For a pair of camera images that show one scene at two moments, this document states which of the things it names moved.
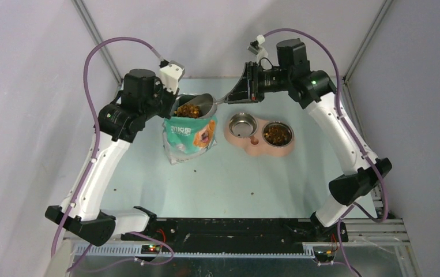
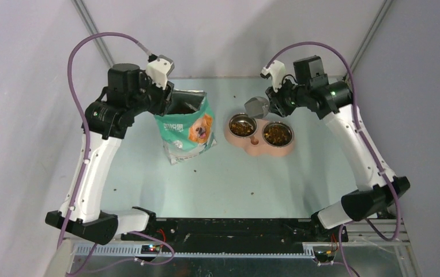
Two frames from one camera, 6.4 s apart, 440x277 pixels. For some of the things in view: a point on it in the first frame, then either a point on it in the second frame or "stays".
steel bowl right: x=278 y=134 stays
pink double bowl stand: x=256 y=143 stays
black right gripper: x=248 y=89 → x=276 y=104
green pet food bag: x=186 y=138 stays
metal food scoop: x=196 y=105 → x=257 y=107
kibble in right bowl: x=277 y=134 stays
